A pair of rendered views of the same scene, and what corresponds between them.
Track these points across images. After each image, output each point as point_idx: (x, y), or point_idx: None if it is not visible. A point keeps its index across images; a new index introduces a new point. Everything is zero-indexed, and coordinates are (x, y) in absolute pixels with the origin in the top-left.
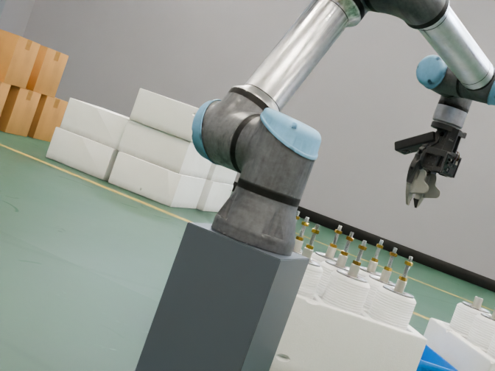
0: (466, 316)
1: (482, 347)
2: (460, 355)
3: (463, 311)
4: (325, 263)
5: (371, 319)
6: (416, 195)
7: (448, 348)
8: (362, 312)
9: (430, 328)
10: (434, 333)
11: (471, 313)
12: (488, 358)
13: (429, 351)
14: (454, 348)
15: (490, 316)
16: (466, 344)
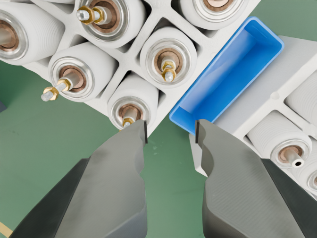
0: (306, 110)
1: (251, 140)
2: (230, 124)
3: (312, 106)
4: (75, 6)
5: (103, 103)
6: (204, 133)
7: (251, 101)
8: (111, 83)
9: (305, 53)
10: (289, 67)
11: (311, 117)
12: (200, 165)
13: (248, 80)
14: (243, 114)
15: (296, 147)
16: (232, 133)
